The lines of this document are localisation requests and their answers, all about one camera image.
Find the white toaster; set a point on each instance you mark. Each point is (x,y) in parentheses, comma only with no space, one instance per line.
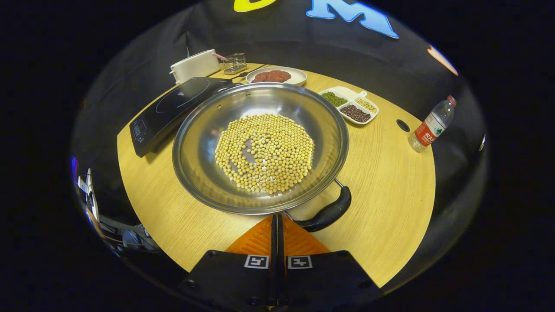
(195,65)

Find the pink stick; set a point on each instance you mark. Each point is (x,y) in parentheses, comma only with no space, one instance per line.
(220,56)

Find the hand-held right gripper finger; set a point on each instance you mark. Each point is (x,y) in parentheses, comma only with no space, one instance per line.
(281,260)
(274,260)

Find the pile of yellow soybeans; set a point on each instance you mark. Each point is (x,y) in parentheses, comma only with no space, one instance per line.
(277,147)

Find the white round plate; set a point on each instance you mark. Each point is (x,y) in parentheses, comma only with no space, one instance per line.
(298,78)

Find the black induction cooktop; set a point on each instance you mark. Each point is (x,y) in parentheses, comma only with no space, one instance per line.
(173,104)

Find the white plastic object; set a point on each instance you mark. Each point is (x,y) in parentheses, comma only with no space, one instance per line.
(90,195)

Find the brown meat patty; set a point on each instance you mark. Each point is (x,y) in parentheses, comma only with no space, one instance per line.
(281,76)
(261,78)

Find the plastic bottle with red label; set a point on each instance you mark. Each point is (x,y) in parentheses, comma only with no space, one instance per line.
(429,130)

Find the white divided dish with beans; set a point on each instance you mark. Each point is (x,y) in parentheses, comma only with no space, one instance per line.
(355,113)

